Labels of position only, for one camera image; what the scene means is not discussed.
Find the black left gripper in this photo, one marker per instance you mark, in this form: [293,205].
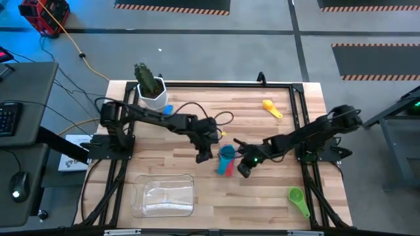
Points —
[205,129]

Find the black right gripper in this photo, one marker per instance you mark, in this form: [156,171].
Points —
[259,152]

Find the large blue measuring cup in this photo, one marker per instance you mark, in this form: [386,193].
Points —
[221,165]

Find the red plastic measuring cup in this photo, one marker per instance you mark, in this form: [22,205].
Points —
[230,168]

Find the yellow plastic measuring cup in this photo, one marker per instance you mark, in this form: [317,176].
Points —
[268,105]

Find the small blue measuring cup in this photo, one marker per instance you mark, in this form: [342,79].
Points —
[168,109]

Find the clear plastic basket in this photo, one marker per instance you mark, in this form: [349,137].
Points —
[164,196]

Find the green plastic measuring cup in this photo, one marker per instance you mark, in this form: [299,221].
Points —
[296,195]

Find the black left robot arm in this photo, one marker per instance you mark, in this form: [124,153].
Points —
[154,116]

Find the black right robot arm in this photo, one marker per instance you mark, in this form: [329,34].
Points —
[315,129]

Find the white printed booklet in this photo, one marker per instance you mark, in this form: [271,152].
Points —
[70,164]

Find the black desk support bar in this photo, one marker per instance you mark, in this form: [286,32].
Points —
[59,144]

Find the black mat with striped edge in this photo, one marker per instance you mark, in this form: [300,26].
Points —
[367,2]
[377,60]
[170,4]

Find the black round knob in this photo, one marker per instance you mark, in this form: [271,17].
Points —
[43,215]

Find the black computer mouse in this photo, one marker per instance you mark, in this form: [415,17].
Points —
[19,185]

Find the grey desk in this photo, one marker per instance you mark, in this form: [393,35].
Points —
[29,85]

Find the black keyboard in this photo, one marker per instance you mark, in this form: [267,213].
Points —
[10,119]

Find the red tool cart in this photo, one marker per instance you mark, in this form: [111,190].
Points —
[49,16]

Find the black device red light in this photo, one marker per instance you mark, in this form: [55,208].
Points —
[5,54]

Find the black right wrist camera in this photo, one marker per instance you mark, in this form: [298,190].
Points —
[244,171]

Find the black aluminium rig frame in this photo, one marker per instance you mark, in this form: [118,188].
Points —
[213,85]

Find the black hook-shaped mount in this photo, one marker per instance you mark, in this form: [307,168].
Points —
[261,78]

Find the silver table bracket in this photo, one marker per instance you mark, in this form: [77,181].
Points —
[305,233]
[121,232]

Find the neighbouring black table frame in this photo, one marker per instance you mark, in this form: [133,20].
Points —
[403,184]

